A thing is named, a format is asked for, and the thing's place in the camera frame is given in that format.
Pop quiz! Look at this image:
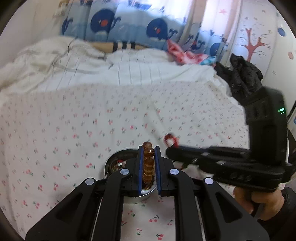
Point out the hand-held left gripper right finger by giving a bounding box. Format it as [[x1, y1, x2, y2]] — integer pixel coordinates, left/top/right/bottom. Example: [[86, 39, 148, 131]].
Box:
[[154, 146, 270, 241]]

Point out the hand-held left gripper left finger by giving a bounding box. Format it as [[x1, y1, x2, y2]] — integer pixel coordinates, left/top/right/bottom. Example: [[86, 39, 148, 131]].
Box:
[[25, 146, 142, 241]]

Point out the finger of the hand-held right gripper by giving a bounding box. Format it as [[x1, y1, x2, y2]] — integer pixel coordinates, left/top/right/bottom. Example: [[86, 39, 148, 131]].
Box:
[[179, 146, 250, 155], [166, 148, 251, 173]]

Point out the amber bead bracelet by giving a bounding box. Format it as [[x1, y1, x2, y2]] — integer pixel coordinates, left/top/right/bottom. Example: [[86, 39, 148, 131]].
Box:
[[142, 141, 156, 188]]

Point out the red bracelet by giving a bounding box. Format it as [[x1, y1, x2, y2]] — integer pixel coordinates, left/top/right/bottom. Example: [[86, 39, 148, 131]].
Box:
[[164, 133, 179, 147]]

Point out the round metal bowl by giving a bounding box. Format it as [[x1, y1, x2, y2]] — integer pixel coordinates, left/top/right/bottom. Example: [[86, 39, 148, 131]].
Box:
[[104, 148, 159, 204]]

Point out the person's right forearm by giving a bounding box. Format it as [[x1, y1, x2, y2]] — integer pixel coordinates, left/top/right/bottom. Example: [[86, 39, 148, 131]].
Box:
[[261, 188, 296, 232]]

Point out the person's right hand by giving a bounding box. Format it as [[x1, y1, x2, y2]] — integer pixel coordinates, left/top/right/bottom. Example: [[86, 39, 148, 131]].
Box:
[[233, 185, 285, 220]]

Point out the black cloth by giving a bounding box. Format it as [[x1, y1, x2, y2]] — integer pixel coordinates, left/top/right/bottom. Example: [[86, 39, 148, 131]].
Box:
[[214, 53, 264, 105]]

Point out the cherry print bedsheet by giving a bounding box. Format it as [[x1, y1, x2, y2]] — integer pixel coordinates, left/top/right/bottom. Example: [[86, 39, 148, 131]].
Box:
[[0, 79, 296, 241]]

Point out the pink cloth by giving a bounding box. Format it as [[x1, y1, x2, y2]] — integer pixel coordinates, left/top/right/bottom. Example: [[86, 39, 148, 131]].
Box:
[[166, 39, 216, 66]]

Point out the white striped duvet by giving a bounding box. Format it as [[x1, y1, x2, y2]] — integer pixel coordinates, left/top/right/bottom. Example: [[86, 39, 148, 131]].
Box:
[[0, 36, 232, 93]]

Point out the tan black striped pillow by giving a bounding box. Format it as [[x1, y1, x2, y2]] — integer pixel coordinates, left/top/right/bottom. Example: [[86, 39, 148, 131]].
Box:
[[90, 41, 148, 51]]

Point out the pale pink curtain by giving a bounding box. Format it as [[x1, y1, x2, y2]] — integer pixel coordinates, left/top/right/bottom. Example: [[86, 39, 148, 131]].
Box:
[[185, 0, 242, 44]]

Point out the blue whale print cushion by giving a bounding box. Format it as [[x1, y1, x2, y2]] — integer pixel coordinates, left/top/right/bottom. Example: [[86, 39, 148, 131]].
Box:
[[61, 0, 226, 58]]

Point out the red tree wall sticker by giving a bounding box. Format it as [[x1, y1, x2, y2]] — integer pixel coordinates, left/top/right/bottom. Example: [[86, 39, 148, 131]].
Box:
[[239, 28, 266, 63]]

